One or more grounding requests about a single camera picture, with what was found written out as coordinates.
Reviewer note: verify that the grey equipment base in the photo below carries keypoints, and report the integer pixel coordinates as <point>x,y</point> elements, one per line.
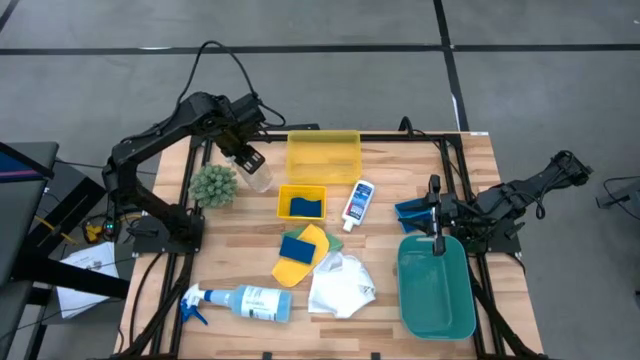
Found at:
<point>620,195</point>

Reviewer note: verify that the small slotted yellow basket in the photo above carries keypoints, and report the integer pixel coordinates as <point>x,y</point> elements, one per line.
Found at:
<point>284,200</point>

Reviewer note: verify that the black edge clamp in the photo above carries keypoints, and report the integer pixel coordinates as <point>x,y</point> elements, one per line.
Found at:
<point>375,356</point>
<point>267,356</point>

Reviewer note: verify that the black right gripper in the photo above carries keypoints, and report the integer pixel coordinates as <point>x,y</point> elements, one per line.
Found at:
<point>452,215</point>

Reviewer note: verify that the blue liquid spray bottle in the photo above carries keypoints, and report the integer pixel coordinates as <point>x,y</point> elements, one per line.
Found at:
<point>255,302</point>

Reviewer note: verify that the white lotion bottle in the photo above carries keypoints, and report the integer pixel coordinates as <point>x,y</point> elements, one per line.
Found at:
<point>358,202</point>

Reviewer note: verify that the monitor with blue screen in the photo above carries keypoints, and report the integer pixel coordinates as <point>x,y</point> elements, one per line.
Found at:
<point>20,167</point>

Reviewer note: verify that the clear plastic spray bottle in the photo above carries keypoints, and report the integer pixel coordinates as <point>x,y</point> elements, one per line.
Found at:
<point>257,180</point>

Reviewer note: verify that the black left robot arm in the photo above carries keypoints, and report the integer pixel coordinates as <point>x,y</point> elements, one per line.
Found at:
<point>125,165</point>

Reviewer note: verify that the white paper sheets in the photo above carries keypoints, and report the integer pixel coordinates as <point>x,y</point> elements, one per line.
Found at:
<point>85,255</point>

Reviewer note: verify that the black box with green light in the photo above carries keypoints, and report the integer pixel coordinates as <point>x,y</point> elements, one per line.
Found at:
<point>109,231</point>

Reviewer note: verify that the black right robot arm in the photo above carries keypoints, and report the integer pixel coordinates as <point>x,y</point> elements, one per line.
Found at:
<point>530,192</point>

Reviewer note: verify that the yellow connector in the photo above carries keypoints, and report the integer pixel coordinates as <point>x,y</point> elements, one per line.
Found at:
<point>93,233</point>

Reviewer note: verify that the green cloth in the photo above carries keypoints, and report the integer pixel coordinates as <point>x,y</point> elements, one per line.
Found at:
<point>336,244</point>

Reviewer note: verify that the teal plastic tub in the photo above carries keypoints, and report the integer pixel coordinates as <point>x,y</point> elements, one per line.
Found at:
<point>435,295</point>

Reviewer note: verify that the large translucent yellow bin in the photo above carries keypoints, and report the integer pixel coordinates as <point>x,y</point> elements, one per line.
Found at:
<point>324,157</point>

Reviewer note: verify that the potted green succulent plant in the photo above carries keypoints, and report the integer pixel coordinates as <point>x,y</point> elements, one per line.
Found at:
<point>214,186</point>

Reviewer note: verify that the black side desk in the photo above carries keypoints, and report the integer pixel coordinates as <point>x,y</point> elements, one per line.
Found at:
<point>20,225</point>

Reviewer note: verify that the yellow cloth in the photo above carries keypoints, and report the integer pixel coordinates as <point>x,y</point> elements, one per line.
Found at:
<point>295,272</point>

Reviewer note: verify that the white cloth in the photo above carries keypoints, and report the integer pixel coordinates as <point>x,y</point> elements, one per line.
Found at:
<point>340,287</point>

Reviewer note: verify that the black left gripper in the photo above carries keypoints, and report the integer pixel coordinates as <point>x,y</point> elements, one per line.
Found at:
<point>235,135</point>

